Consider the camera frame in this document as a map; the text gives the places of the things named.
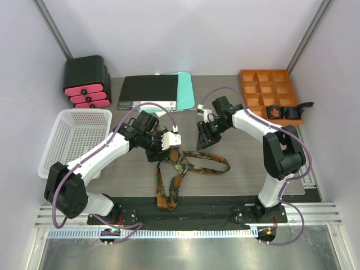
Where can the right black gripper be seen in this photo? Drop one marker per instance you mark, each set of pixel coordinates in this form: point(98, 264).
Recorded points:
point(203, 141)

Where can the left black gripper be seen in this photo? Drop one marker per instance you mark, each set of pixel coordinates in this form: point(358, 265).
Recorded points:
point(158, 154)

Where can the floral patterned necktie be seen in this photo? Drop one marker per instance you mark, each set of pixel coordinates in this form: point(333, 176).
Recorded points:
point(179, 160)

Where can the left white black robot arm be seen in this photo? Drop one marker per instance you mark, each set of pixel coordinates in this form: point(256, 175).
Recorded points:
point(66, 183)

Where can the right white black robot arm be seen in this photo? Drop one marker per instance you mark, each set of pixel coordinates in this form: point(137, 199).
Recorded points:
point(283, 154)

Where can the black notebook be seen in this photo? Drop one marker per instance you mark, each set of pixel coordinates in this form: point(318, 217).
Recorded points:
point(148, 90)

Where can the rolled tie orange leaf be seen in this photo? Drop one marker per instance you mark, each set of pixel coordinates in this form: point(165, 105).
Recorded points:
point(274, 112)

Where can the orange compartment tray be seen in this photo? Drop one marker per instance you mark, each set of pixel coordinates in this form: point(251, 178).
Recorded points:
point(268, 88)

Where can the white perforated plastic basket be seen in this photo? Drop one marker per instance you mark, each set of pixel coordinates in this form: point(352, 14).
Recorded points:
point(74, 133)

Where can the rolled dark blue tie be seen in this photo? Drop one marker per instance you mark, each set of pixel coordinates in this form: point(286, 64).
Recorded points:
point(295, 112)

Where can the black pink drawer organizer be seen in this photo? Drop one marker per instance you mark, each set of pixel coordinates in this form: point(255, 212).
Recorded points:
point(87, 82)

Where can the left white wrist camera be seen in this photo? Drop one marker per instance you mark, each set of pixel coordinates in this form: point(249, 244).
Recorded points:
point(170, 139)

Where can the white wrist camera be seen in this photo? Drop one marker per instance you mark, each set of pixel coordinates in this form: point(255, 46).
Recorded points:
point(170, 139)
point(206, 114)

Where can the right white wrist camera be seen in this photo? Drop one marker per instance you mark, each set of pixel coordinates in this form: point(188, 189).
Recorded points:
point(206, 114)

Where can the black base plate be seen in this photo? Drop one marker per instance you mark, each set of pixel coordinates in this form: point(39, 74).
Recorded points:
point(203, 200)

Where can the white slotted cable duct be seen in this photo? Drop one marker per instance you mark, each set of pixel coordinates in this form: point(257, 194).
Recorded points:
point(108, 233)

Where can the aluminium rail frame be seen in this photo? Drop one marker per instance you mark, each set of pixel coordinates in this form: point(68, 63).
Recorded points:
point(204, 217)

